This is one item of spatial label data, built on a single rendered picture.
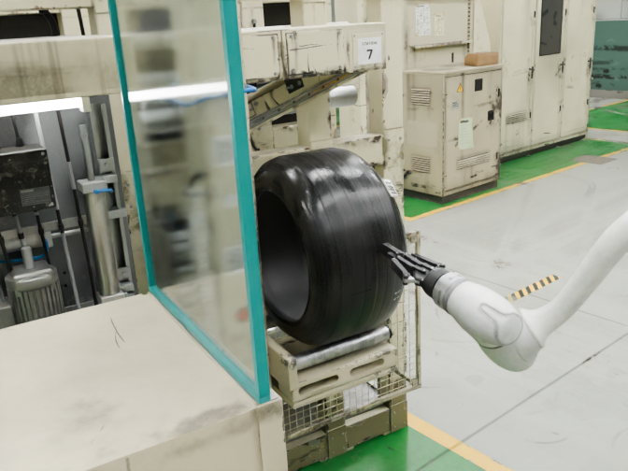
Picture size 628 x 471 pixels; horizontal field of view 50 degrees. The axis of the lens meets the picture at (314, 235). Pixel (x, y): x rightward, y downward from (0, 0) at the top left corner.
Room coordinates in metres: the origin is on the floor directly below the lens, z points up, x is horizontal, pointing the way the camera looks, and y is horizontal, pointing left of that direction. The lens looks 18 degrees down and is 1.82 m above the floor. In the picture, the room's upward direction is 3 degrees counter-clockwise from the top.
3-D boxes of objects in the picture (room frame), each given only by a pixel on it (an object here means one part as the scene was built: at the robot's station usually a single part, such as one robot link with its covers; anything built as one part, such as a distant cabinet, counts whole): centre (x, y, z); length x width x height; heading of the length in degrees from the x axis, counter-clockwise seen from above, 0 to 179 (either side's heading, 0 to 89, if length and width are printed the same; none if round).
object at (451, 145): (6.66, -1.45, 0.62); 0.91 x 0.58 x 1.25; 128
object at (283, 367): (1.76, 0.17, 0.90); 0.40 x 0.03 x 0.10; 29
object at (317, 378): (1.73, -0.05, 0.83); 0.36 x 0.09 x 0.06; 119
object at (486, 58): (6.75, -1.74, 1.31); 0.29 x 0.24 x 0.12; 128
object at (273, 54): (2.17, 0.05, 1.71); 0.61 x 0.25 x 0.15; 119
